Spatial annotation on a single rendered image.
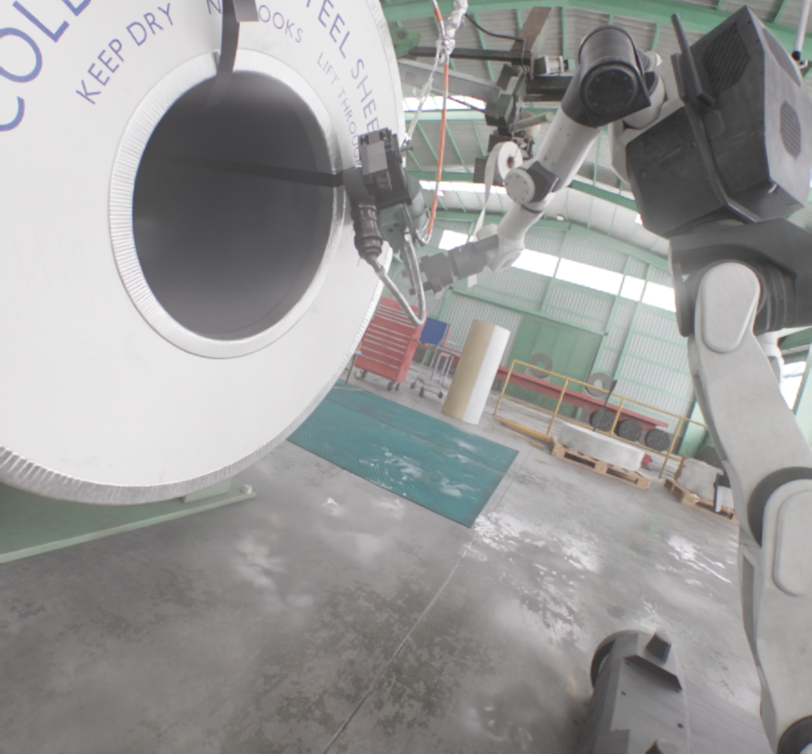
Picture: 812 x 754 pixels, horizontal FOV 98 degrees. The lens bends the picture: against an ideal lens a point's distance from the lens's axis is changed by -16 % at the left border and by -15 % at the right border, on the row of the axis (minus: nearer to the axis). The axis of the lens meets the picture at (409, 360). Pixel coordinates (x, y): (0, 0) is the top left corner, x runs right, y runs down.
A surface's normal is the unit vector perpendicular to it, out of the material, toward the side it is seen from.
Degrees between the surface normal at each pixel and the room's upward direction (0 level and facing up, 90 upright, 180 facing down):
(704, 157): 113
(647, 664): 90
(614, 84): 152
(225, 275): 61
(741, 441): 90
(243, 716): 0
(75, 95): 90
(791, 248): 90
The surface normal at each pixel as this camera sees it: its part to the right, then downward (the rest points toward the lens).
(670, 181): -0.88, 0.11
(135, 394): 0.88, 0.32
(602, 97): -0.24, 0.86
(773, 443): -0.51, -0.16
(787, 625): -0.55, 0.27
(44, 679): 0.33, -0.94
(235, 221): -0.39, 0.03
